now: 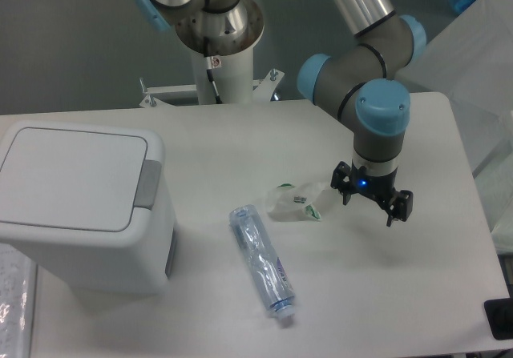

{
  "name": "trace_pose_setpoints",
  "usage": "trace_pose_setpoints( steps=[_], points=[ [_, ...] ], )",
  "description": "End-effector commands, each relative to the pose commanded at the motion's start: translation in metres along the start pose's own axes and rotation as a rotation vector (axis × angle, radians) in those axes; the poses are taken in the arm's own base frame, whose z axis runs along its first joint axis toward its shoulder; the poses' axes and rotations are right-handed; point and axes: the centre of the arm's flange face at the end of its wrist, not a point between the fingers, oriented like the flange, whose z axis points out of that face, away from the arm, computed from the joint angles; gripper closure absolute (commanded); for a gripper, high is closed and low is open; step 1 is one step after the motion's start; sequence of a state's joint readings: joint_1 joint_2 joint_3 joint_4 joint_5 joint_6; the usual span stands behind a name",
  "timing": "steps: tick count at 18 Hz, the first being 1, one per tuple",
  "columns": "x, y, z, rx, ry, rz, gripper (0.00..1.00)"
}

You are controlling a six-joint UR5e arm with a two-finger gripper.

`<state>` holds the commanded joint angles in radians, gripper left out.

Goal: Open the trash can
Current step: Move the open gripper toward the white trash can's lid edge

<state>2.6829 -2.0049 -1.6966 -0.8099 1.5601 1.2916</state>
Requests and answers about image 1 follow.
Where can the translucent plastic sheet cover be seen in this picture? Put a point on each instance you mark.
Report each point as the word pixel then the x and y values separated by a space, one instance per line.
pixel 470 62

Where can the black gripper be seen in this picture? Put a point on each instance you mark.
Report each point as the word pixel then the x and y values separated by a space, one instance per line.
pixel 348 180

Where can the white plastic trash can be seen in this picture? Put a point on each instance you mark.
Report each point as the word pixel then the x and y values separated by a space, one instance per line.
pixel 134 260

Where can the crumpled clear plastic wrapper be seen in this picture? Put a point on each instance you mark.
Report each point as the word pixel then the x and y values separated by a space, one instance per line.
pixel 306 202

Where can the grey lid push button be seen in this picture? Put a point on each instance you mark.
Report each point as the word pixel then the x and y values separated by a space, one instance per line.
pixel 148 183

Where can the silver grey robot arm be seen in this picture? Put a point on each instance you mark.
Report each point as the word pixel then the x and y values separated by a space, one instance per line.
pixel 358 90

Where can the white trash can lid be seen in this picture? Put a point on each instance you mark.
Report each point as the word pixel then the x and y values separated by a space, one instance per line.
pixel 69 179

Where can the clear plastic sheet document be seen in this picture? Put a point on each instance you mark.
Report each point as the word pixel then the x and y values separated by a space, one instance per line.
pixel 18 289

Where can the black device at edge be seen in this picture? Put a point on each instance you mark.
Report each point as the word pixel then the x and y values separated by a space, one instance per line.
pixel 499 316

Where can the crushed clear plastic bottle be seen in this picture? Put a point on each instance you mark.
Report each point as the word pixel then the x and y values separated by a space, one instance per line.
pixel 267 271

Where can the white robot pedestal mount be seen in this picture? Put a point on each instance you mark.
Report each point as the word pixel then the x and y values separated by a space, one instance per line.
pixel 218 80

